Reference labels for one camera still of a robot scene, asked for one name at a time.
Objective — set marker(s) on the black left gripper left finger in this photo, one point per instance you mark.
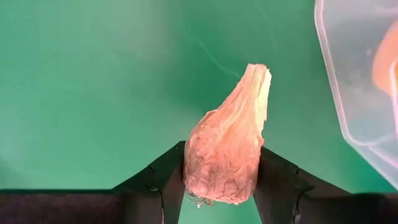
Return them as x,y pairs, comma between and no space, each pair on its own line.
168,180

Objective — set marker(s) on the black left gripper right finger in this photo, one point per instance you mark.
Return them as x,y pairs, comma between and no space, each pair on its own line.
276,186

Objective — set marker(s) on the white garlic bulb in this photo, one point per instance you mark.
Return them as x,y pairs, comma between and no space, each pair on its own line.
227,149

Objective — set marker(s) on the green table mat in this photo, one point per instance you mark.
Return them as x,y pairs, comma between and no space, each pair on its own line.
93,93

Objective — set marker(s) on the clear plastic bin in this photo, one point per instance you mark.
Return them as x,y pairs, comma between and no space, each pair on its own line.
348,77

